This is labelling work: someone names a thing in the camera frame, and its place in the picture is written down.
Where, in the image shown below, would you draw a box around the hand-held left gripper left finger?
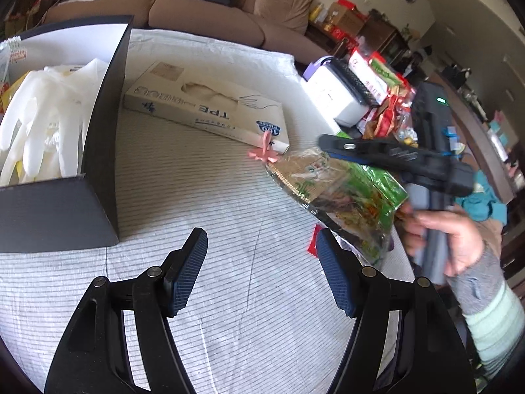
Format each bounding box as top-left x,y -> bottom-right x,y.
44,227 -> 208,394

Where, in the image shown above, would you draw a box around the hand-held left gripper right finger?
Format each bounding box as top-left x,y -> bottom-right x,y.
314,229 -> 478,394

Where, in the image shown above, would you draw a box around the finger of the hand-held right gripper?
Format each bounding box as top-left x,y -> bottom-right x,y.
319,133 -> 415,171

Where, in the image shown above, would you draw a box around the green snack bag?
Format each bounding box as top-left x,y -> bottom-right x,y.
324,160 -> 411,267

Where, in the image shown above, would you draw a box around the black storage box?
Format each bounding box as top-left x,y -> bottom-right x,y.
0,14 -> 135,253

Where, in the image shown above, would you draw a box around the person's right forearm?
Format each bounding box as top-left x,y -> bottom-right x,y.
445,246 -> 525,378

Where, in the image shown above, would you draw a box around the white cloth covered desktop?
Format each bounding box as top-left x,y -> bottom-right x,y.
0,29 -> 415,394

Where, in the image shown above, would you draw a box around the person's right hand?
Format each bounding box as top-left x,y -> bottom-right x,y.
400,203 -> 487,280

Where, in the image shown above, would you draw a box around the red sauce packet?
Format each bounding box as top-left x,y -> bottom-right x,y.
307,226 -> 325,257

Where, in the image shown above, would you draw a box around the red snack bag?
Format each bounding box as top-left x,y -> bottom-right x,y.
361,90 -> 415,140

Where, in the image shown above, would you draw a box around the white box with purple lid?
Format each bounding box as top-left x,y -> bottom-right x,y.
301,56 -> 370,128

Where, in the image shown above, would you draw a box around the clear food packet with picture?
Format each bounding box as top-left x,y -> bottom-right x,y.
266,150 -> 370,230

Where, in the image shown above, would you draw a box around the black remote control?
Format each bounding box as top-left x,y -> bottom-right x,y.
330,59 -> 380,105

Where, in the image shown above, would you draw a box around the green snack packet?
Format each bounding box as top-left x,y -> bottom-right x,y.
369,59 -> 400,87

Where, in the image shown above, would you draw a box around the pink flower shaped clip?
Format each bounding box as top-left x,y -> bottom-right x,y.
247,133 -> 280,165

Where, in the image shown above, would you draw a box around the red and white snack packet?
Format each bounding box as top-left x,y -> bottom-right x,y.
348,49 -> 390,99

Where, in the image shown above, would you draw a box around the teal cloth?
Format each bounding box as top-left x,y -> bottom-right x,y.
455,172 -> 509,224

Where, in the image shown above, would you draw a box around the dark wooden cabinet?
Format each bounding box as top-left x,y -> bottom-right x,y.
361,8 -> 411,66

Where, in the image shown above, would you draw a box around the cardboard box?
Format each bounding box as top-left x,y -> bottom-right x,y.
328,2 -> 366,35

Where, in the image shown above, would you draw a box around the beige disposable glove box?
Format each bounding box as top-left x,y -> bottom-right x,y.
123,61 -> 291,156

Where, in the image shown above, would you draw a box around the brown sofa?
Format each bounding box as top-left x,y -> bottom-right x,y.
41,0 -> 341,64

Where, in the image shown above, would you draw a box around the white disposable gloves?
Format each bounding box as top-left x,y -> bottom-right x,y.
0,70 -> 83,185

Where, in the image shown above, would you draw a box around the yellow tea bag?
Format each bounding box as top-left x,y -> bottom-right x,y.
0,82 -> 21,111

